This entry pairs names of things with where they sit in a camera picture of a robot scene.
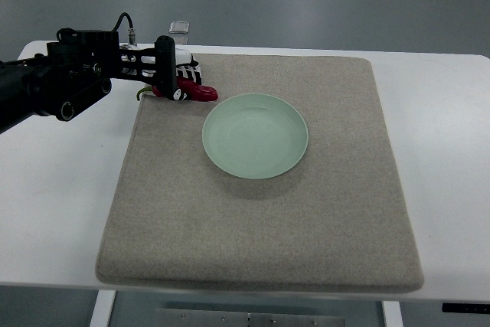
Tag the black table control panel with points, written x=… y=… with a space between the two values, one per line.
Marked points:
x=466 y=308

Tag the metal base plate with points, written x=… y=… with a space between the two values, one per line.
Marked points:
x=192 y=317

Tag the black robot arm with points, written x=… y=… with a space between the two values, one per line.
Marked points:
x=77 y=72

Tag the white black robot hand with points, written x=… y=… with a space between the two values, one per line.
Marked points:
x=186 y=66

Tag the left white table leg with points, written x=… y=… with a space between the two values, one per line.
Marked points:
x=103 y=308

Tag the right white table leg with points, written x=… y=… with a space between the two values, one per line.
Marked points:
x=392 y=314

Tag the light green plate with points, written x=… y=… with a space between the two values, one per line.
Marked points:
x=255 y=136

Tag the clear plastic floor box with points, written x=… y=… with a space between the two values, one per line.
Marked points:
x=179 y=27

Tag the red chili pepper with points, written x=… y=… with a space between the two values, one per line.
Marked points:
x=187 y=90

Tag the white table leg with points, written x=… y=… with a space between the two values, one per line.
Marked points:
x=392 y=314
x=103 y=308

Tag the beige felt mat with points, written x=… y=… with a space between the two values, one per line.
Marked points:
x=336 y=222

